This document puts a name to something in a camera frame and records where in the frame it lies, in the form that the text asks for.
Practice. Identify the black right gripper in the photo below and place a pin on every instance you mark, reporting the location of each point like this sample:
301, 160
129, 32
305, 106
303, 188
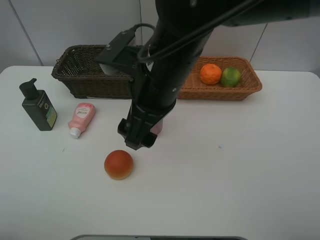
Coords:
152, 97

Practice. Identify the translucent purple cup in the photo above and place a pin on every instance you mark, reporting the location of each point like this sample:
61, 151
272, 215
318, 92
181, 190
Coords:
157, 128

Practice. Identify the orange mandarin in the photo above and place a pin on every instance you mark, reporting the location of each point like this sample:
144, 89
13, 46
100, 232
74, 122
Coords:
210, 74

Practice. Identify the black pump bottle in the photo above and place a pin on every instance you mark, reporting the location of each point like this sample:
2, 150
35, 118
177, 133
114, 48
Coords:
38, 106

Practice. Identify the green citrus fruit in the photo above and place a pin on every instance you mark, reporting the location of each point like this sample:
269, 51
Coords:
230, 78

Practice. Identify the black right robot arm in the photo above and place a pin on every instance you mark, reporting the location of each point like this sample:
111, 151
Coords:
165, 61

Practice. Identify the pink squeeze bottle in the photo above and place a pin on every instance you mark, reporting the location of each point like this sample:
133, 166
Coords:
82, 116

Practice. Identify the dark brown wicker basket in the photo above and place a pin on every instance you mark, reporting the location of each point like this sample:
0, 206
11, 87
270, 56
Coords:
78, 70

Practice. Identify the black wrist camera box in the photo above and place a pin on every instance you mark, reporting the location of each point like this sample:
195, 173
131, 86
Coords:
119, 55

